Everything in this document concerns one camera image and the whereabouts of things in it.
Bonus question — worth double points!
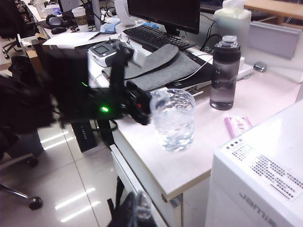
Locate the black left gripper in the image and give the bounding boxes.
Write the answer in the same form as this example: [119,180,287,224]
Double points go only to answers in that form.
[126,81,152,126]

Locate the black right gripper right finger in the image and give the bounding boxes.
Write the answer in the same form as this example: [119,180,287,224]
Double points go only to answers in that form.
[137,193,157,227]

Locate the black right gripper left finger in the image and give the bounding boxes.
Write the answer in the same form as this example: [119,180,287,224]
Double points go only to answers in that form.
[106,192,138,227]

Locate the clear plastic mug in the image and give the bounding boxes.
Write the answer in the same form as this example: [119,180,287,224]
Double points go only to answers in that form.
[149,88,197,153]

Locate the white desk cabinet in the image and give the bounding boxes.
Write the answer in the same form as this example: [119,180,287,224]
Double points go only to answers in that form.
[110,129,212,227]

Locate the dark grey water bottle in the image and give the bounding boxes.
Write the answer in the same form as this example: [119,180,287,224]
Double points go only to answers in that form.
[209,35,242,111]

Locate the white water dispenser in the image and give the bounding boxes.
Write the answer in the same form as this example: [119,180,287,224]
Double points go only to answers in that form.
[205,99,303,227]

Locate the frosted desk partition panel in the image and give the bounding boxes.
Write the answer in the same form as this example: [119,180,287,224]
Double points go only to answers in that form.
[248,21,303,61]

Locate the grey felt laptop sleeve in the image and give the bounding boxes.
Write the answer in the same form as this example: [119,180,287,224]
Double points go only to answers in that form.
[101,44,205,92]

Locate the black laptop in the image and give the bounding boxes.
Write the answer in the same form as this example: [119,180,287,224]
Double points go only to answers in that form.
[163,68,214,92]

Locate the black computer box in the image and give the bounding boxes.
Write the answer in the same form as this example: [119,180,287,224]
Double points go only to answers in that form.
[72,119,98,153]

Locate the white remote controller with screen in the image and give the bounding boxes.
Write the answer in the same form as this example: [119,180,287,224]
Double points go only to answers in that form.
[88,39,143,68]

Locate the black computer keyboard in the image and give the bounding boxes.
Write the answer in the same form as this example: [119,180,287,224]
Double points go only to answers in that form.
[123,25,197,52]

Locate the blue cloth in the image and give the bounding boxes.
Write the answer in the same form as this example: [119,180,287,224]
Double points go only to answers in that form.
[99,17,122,34]

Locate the black office chair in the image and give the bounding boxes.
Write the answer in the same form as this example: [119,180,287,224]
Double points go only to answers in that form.
[0,132,45,211]
[0,0,30,60]

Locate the black computer monitor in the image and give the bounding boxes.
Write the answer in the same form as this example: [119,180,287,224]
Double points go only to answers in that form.
[58,0,82,14]
[127,0,202,35]

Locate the white paper sheets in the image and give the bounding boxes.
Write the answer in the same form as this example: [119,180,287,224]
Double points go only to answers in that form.
[42,30,103,47]

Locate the pink tissue packet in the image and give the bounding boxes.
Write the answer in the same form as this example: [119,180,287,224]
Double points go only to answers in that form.
[224,116,253,139]

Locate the paper coffee cup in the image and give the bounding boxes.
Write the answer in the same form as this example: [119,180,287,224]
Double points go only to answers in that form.
[71,6,89,33]

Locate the black computer mouse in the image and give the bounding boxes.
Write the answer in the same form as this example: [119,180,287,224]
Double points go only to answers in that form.
[51,26,69,35]

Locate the translucent white tissue container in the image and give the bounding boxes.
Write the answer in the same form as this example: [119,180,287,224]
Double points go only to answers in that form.
[214,0,252,62]

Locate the black headphones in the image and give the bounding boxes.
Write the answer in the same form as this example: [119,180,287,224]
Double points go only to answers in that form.
[46,14,64,27]

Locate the silver round knob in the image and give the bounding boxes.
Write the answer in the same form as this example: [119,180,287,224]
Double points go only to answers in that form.
[253,61,267,73]

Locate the wooden shelf board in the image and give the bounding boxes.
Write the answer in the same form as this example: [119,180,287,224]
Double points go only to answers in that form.
[243,0,303,25]

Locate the white cable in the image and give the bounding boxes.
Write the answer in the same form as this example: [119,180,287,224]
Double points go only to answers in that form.
[182,56,214,80]

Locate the white monitor stand post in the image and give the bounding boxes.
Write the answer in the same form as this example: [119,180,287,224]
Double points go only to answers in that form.
[91,0,103,32]

